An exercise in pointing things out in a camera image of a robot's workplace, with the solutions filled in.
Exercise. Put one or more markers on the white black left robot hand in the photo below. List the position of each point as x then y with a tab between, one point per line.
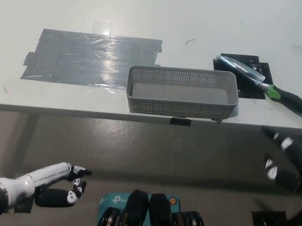
25	184

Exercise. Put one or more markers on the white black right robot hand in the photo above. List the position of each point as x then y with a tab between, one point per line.
289	177

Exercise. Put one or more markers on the black tape patch on desk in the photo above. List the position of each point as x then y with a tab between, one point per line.
252	60

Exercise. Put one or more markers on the teal tp-link box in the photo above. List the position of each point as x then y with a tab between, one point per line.
114	200

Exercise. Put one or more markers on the small black tape strip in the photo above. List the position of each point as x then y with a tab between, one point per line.
180	121

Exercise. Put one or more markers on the grey perforated plastic basket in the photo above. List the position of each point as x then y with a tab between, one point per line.
180	94

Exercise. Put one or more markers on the grey duct tape patch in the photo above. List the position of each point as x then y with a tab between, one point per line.
78	57

